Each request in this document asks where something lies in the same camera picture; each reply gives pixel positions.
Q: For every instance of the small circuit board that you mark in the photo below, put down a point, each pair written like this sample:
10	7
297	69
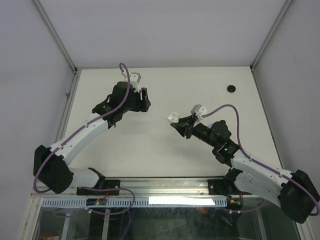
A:
99	202

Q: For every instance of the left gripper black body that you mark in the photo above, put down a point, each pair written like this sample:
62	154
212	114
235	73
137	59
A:
135	104

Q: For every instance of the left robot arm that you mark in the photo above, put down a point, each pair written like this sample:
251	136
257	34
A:
51	164

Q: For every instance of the aluminium frame post right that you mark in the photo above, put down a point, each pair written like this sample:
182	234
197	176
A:
271	33

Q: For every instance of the aluminium frame post left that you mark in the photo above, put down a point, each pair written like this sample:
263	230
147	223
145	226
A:
54	34

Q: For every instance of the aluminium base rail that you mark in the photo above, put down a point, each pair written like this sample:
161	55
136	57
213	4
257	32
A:
146	187

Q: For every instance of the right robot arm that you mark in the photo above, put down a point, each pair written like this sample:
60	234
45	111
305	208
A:
293	192

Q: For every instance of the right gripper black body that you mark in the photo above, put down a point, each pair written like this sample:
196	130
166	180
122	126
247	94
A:
201	132

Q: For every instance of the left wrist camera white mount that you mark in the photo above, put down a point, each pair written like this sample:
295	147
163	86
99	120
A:
135	78

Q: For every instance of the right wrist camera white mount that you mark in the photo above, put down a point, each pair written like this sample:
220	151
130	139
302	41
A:
199	111

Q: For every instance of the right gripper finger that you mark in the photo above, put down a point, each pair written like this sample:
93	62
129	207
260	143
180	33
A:
188	121
184	129

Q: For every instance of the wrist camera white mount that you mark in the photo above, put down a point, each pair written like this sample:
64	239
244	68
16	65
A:
135	78
199	111

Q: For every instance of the aluminium frame post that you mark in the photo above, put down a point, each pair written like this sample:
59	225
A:
271	33
54	34

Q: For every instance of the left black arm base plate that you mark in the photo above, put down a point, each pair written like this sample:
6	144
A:
108	187

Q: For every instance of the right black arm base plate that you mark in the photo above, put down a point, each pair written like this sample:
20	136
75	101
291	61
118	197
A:
220	187

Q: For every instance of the grey slotted cable duct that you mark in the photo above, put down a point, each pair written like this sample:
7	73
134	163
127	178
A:
139	202

